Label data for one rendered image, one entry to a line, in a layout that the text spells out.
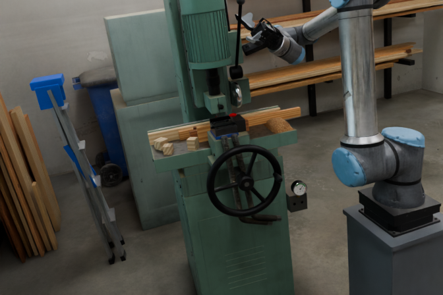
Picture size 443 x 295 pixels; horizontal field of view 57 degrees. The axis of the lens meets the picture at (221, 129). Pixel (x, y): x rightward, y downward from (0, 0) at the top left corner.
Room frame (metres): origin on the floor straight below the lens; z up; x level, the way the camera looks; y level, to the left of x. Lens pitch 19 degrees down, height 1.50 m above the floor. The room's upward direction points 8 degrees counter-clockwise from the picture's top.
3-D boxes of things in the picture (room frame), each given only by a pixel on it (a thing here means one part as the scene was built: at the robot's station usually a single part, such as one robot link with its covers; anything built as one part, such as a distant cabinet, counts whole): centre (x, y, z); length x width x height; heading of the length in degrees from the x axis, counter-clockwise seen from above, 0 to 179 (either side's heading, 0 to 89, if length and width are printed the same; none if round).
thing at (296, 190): (1.55, -0.29, 0.65); 0.06 x 0.04 x 0.08; 101
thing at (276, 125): (1.67, -0.24, 0.92); 0.14 x 0.09 x 0.04; 11
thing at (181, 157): (1.60, -0.01, 0.87); 0.61 x 0.30 x 0.06; 101
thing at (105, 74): (3.52, 0.87, 0.48); 0.64 x 0.54 x 0.97; 108
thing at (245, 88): (1.92, -0.11, 1.02); 0.09 x 0.07 x 0.12; 101
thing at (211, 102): (1.73, 0.01, 1.03); 0.14 x 0.07 x 0.09; 11
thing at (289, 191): (1.62, -0.28, 0.58); 0.12 x 0.08 x 0.08; 11
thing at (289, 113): (1.73, -0.09, 0.92); 0.56 x 0.02 x 0.04; 101
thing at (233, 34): (1.95, -0.10, 1.23); 0.09 x 0.08 x 0.15; 11
